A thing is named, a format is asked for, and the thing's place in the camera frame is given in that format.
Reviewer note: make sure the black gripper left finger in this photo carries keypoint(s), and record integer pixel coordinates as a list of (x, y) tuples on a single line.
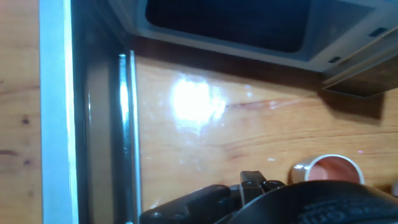
[(192, 208)]

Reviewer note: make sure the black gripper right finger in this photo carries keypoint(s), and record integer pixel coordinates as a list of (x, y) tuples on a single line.
[(252, 186)]

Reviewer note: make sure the beige cup pink inside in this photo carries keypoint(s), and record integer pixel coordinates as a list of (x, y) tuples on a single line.
[(332, 169)]

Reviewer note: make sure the silver microwave oven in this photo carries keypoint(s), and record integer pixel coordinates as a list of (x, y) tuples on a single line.
[(56, 109)]

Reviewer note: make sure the orange wooden board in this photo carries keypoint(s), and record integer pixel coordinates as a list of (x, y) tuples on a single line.
[(248, 130)]

